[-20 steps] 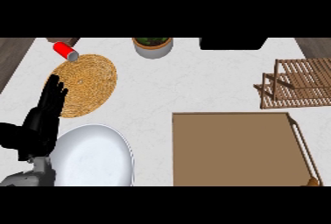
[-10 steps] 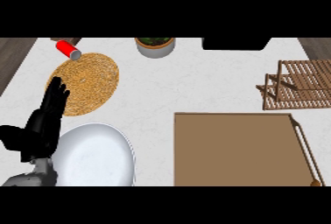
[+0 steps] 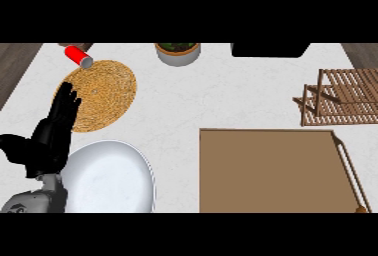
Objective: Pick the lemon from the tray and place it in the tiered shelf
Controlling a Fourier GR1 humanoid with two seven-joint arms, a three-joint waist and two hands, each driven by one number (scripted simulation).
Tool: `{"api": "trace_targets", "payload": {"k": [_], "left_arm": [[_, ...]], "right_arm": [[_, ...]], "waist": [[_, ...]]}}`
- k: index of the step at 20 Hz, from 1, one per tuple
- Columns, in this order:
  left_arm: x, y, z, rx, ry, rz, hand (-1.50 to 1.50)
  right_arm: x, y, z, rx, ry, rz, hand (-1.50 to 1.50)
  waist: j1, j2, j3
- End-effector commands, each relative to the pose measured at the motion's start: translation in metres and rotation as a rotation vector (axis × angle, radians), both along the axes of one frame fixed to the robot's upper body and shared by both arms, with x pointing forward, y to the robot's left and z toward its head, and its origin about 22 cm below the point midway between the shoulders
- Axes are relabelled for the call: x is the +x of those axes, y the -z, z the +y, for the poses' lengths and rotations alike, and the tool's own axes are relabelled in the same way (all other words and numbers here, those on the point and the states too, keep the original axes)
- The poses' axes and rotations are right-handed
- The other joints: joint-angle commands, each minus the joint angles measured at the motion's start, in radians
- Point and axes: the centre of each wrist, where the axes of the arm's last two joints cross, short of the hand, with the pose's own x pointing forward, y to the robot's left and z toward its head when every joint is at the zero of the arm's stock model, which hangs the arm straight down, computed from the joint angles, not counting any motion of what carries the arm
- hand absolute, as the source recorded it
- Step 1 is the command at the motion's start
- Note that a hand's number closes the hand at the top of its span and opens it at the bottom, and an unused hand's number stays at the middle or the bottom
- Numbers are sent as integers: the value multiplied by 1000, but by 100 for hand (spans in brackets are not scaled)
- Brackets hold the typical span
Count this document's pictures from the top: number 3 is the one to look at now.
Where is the grey potted plant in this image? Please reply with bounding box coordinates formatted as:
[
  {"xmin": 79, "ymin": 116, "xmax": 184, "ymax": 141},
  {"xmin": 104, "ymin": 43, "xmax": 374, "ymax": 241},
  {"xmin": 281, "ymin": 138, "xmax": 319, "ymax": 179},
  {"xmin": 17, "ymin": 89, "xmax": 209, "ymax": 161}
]
[{"xmin": 154, "ymin": 42, "xmax": 203, "ymax": 68}]

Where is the red can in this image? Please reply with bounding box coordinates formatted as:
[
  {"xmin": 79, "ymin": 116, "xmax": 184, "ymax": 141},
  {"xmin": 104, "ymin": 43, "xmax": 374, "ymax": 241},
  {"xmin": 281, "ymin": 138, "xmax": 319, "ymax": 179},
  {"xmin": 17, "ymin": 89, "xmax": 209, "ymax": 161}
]
[{"xmin": 64, "ymin": 45, "xmax": 95, "ymax": 70}]

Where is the wooden tiered shelf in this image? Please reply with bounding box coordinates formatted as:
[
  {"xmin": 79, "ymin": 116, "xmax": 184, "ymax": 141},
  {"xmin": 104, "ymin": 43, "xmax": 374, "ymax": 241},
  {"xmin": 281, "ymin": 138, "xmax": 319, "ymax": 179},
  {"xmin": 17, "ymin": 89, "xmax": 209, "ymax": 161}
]
[{"xmin": 293, "ymin": 67, "xmax": 378, "ymax": 127}]

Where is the white oval plate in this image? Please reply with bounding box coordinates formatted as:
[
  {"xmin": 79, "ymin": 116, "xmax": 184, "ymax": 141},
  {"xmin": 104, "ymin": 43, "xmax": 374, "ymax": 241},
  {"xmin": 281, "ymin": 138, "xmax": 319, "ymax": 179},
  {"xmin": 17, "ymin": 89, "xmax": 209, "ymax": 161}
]
[{"xmin": 61, "ymin": 139, "xmax": 158, "ymax": 214}]

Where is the black appliance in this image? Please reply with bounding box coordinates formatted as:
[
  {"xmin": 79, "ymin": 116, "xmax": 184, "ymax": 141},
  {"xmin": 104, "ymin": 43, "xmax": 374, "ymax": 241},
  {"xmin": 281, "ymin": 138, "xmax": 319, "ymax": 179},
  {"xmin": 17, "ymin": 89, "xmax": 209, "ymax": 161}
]
[{"xmin": 231, "ymin": 42, "xmax": 312, "ymax": 59}]

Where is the round woven placemat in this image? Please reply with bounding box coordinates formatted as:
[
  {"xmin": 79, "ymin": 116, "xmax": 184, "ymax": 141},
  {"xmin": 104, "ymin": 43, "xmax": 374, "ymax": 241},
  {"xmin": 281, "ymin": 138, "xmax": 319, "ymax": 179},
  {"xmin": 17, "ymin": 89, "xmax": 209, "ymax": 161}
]
[{"xmin": 58, "ymin": 59, "xmax": 139, "ymax": 134}]

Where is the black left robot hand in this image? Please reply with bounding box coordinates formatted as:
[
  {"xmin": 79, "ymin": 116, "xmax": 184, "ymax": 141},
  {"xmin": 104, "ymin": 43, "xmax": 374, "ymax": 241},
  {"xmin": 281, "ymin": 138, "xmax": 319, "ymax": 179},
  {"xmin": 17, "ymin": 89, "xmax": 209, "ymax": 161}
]
[{"xmin": 0, "ymin": 81, "xmax": 83, "ymax": 180}]

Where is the brown wooden tray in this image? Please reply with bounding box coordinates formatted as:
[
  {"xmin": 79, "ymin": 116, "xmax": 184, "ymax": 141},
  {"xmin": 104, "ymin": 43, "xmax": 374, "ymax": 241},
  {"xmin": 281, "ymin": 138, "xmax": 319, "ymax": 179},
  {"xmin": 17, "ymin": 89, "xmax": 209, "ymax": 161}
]
[{"xmin": 198, "ymin": 127, "xmax": 374, "ymax": 214}]

